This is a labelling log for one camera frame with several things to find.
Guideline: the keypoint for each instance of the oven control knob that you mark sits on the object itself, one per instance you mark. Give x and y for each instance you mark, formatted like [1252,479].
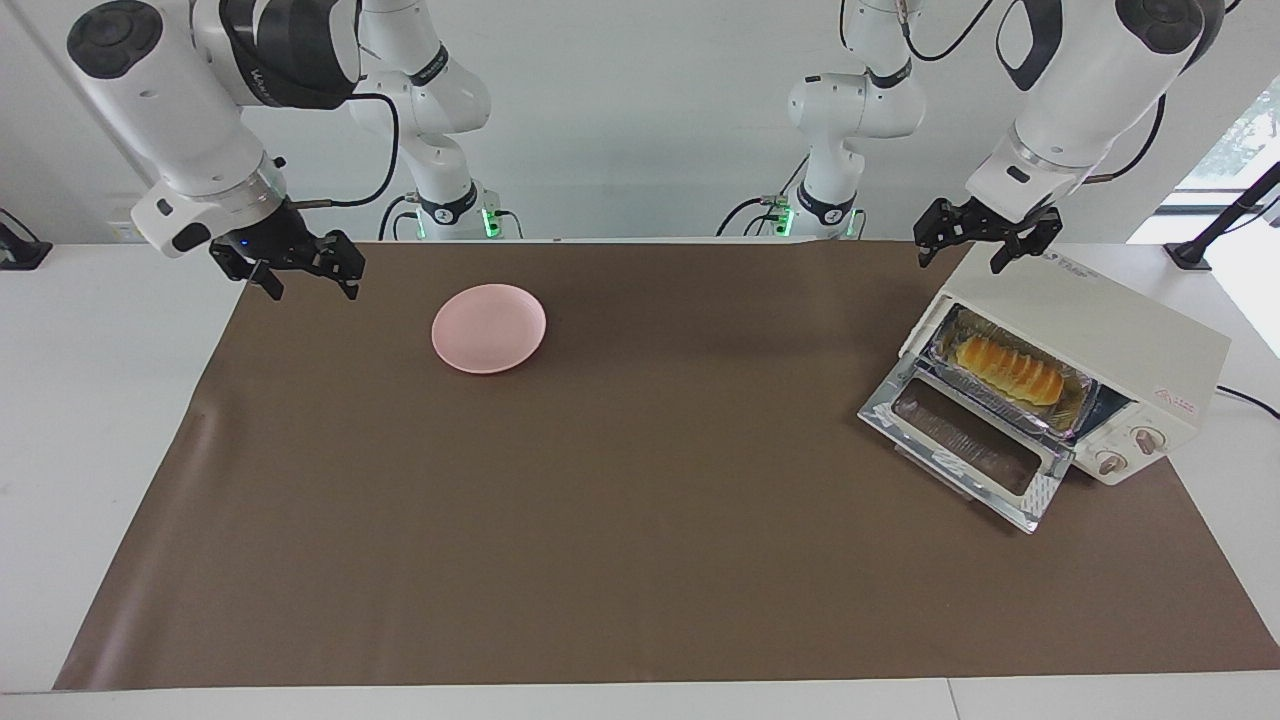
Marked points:
[1110,462]
[1150,440]

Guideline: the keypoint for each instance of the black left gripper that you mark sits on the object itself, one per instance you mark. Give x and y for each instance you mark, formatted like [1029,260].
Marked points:
[990,222]

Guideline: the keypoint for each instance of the black table clamp stand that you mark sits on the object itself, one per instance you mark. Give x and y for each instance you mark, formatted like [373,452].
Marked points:
[20,250]

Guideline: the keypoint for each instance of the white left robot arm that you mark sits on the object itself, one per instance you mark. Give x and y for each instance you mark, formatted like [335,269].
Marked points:
[850,110]

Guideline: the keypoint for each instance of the pink round plate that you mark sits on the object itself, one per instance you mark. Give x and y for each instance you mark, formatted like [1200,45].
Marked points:
[490,330]

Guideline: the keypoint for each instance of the window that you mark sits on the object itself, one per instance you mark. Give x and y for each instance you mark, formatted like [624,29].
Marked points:
[1240,140]

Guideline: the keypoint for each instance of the yellow sliced bread loaf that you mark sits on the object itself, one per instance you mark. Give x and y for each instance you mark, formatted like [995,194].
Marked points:
[1010,370]

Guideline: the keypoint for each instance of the glass oven door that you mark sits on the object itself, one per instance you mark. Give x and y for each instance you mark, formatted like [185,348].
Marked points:
[965,445]

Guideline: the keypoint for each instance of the white wall power outlet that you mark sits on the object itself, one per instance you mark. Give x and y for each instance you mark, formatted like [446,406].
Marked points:
[125,232]

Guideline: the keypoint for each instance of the brown table mat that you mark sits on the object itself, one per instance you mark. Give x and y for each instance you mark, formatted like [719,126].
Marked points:
[650,580]

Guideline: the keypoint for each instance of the black angled pole stand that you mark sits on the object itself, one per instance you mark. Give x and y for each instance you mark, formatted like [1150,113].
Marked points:
[1190,252]

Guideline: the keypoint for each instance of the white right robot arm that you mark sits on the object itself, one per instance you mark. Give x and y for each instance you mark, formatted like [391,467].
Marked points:
[180,130]

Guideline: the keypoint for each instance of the aluminium foil tray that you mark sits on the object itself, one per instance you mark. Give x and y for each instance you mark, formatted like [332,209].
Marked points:
[1075,395]

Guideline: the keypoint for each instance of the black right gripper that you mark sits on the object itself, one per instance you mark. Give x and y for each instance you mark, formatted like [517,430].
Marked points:
[268,242]

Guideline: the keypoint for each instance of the white toaster oven body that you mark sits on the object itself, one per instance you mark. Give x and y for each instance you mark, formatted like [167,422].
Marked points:
[1130,330]

